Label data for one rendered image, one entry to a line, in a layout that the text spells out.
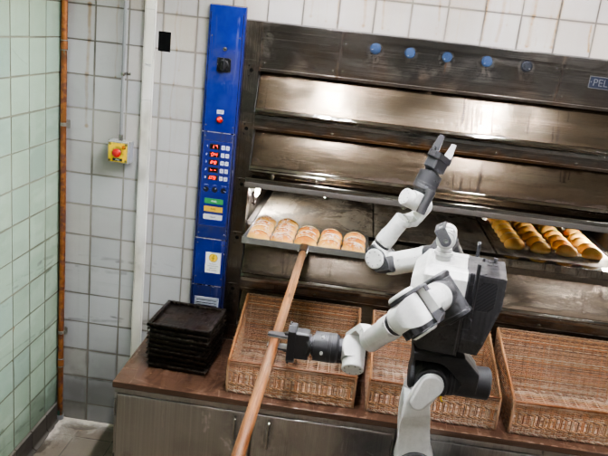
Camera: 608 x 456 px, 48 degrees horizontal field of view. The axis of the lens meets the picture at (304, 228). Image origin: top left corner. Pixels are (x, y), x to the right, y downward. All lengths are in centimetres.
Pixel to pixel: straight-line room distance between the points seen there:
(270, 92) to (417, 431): 157
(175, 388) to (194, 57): 145
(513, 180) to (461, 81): 50
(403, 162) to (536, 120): 60
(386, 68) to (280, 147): 59
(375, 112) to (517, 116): 62
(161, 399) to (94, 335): 74
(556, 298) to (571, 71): 103
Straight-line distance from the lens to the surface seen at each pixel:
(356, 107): 311
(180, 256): 338
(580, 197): 330
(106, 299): 358
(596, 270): 343
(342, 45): 311
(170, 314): 323
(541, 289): 341
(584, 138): 325
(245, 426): 164
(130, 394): 311
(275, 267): 329
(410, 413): 249
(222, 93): 314
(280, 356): 333
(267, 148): 317
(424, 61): 312
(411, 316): 187
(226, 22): 313
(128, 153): 326
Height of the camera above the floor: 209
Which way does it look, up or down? 16 degrees down
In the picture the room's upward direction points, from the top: 6 degrees clockwise
